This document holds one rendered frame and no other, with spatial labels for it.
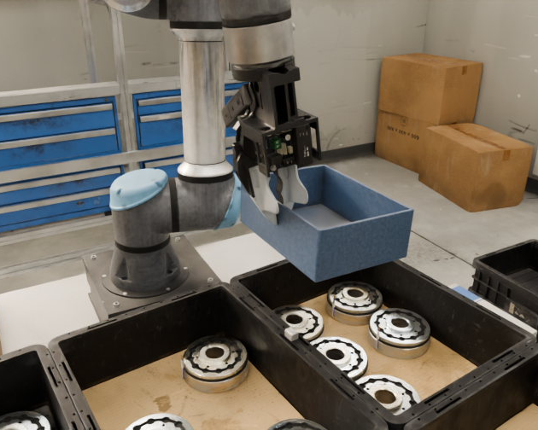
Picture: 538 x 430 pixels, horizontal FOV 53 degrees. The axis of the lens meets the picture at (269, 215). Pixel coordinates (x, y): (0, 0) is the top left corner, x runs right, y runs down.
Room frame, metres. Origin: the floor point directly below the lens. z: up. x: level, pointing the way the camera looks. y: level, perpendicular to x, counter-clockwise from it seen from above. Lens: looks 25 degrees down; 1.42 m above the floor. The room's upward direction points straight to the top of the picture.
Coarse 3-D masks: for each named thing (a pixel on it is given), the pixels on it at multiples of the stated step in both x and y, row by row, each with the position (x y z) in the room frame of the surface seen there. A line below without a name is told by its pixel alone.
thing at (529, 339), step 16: (256, 272) 0.81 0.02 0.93; (416, 272) 0.81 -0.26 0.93; (240, 288) 0.76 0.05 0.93; (448, 288) 0.76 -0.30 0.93; (256, 304) 0.72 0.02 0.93; (464, 304) 0.72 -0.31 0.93; (272, 320) 0.67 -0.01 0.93; (496, 320) 0.68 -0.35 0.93; (528, 336) 0.63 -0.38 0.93; (320, 352) 0.60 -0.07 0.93; (512, 352) 0.60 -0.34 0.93; (336, 368) 0.57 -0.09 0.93; (480, 368) 0.57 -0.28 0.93; (352, 384) 0.54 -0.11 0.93; (464, 384) 0.54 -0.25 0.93; (368, 400) 0.51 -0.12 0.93; (432, 400) 0.51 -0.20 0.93; (384, 416) 0.48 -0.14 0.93; (400, 416) 0.48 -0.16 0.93; (416, 416) 0.48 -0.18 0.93
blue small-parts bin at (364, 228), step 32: (320, 192) 0.80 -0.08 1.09; (352, 192) 0.73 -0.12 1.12; (256, 224) 0.68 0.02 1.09; (288, 224) 0.61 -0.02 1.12; (320, 224) 0.71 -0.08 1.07; (352, 224) 0.58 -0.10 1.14; (384, 224) 0.60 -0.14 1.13; (288, 256) 0.61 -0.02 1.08; (320, 256) 0.56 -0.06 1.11; (352, 256) 0.58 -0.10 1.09; (384, 256) 0.61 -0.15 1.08
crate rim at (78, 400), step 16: (208, 288) 0.76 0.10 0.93; (224, 288) 0.77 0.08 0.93; (160, 304) 0.72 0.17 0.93; (176, 304) 0.73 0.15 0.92; (240, 304) 0.72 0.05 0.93; (112, 320) 0.67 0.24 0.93; (128, 320) 0.68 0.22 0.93; (64, 336) 0.63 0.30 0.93; (80, 336) 0.64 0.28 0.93; (304, 352) 0.60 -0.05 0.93; (64, 368) 0.58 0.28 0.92; (320, 368) 0.57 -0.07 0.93; (64, 384) 0.54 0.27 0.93; (336, 384) 0.54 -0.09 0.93; (80, 400) 0.51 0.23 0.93; (352, 400) 0.51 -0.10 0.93; (80, 416) 0.48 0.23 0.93; (368, 416) 0.48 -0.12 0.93
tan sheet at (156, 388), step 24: (168, 360) 0.70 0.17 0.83; (120, 384) 0.65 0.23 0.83; (144, 384) 0.65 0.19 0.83; (168, 384) 0.65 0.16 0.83; (240, 384) 0.65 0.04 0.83; (264, 384) 0.65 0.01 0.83; (96, 408) 0.60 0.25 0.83; (120, 408) 0.60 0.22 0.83; (144, 408) 0.60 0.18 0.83; (168, 408) 0.60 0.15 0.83; (192, 408) 0.60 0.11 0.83; (216, 408) 0.60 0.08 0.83; (240, 408) 0.60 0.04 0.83; (264, 408) 0.60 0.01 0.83; (288, 408) 0.60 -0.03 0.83
